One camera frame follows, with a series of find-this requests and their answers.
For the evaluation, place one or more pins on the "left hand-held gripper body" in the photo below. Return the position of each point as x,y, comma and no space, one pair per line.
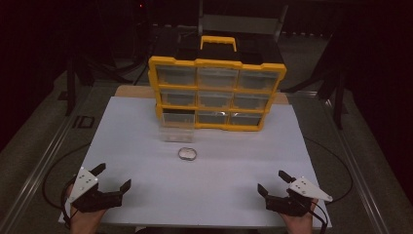
97,198

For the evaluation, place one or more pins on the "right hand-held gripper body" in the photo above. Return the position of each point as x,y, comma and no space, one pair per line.
292,203

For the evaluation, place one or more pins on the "clear tape roll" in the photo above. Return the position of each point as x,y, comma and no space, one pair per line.
187,154

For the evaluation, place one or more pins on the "clear plastic drawer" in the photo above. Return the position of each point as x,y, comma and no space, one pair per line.
177,130

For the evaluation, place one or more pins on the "person's right hand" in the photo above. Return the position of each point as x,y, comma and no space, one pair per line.
300,223

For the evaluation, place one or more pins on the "person's left hand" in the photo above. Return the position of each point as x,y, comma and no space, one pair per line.
85,219

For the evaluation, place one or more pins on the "black metal stand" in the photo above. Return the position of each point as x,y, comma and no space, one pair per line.
337,94

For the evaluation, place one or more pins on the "yellow black organizer cabinet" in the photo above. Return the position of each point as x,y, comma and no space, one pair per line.
214,87

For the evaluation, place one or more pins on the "black square floor bracket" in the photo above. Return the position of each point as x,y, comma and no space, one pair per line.
83,122

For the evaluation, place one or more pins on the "metal floor rail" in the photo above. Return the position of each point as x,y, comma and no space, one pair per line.
354,165
42,162

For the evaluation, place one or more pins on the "grey metal frame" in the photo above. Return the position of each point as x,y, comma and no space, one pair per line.
240,22

